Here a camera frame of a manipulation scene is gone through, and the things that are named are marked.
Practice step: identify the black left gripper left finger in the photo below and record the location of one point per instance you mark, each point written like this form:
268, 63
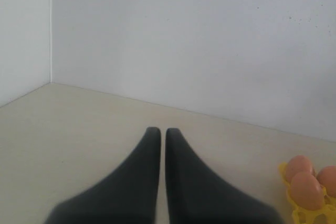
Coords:
127, 195

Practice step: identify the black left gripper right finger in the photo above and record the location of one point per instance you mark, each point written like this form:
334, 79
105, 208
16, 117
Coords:
196, 194

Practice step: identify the brown egg packed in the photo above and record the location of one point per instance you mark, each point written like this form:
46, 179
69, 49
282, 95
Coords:
297, 164
327, 178

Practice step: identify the brown egg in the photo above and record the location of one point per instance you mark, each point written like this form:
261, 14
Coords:
306, 191

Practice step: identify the yellow plastic egg tray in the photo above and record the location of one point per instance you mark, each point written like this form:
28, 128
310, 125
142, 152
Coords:
301, 215

